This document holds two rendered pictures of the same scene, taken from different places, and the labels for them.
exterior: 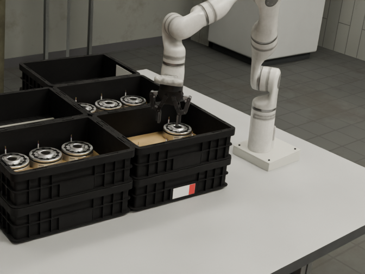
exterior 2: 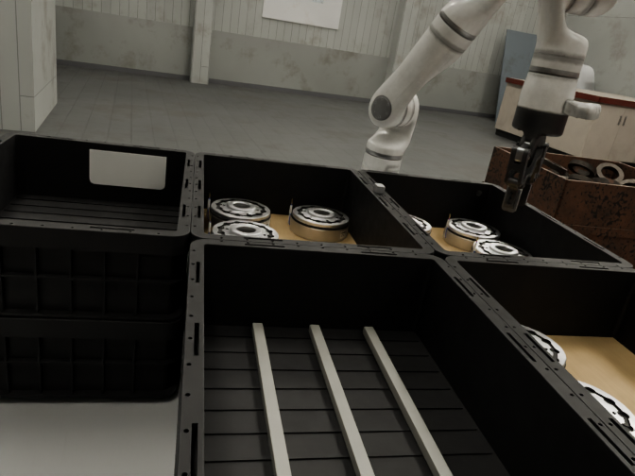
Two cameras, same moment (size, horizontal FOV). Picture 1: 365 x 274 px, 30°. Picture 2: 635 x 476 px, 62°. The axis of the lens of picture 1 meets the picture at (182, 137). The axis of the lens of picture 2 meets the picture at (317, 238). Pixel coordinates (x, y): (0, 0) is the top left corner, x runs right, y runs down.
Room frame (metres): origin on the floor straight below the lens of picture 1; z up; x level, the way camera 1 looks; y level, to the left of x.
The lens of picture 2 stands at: (2.00, 0.94, 1.16)
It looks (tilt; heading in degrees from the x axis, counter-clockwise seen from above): 21 degrees down; 293
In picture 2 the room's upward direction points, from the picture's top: 10 degrees clockwise
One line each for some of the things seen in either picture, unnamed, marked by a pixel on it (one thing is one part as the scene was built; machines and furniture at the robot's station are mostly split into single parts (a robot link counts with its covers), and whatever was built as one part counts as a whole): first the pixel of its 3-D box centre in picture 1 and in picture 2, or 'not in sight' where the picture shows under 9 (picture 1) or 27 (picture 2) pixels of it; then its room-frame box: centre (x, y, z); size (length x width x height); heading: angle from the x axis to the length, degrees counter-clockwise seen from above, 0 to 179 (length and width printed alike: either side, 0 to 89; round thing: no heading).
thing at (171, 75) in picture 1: (171, 70); (561, 92); (2.03, 0.05, 1.13); 0.11 x 0.09 x 0.06; 172
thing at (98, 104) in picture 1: (108, 104); (245, 233); (2.40, 0.29, 0.86); 0.10 x 0.10 x 0.01
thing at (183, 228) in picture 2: (79, 70); (80, 181); (2.58, 0.44, 0.92); 0.40 x 0.30 x 0.02; 128
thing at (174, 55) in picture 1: (174, 38); (563, 18); (2.06, 0.06, 1.23); 0.09 x 0.07 x 0.15; 28
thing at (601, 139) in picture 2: not in sight; (601, 126); (1.65, -8.86, 0.47); 2.52 x 2.04 x 0.95; 44
